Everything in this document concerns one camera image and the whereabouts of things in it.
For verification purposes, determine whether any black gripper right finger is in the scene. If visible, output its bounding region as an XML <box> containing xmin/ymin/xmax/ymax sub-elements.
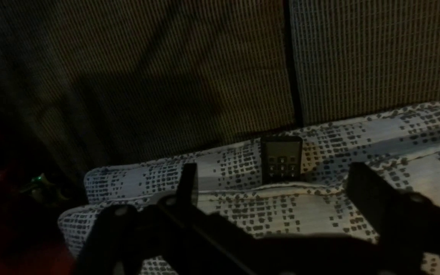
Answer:
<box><xmin>345</xmin><ymin>161</ymin><xmax>440</xmax><ymax>275</ymax></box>

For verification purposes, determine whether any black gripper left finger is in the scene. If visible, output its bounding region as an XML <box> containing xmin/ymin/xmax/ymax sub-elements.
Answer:
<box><xmin>73</xmin><ymin>163</ymin><xmax>263</xmax><ymax>275</ymax></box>

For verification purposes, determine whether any black remote control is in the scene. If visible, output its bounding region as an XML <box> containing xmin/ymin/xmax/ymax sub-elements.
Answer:
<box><xmin>258</xmin><ymin>135</ymin><xmax>305</xmax><ymax>186</ymax></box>

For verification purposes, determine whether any large white black-dotted pillow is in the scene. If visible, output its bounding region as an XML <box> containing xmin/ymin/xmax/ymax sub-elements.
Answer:
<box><xmin>56</xmin><ymin>181</ymin><xmax>440</xmax><ymax>275</ymax></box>

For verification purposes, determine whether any brown sofa back cushion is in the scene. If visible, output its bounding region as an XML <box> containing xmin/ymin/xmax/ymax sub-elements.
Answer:
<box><xmin>287</xmin><ymin>0</ymin><xmax>440</xmax><ymax>128</ymax></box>
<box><xmin>0</xmin><ymin>0</ymin><xmax>296</xmax><ymax>173</ymax></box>

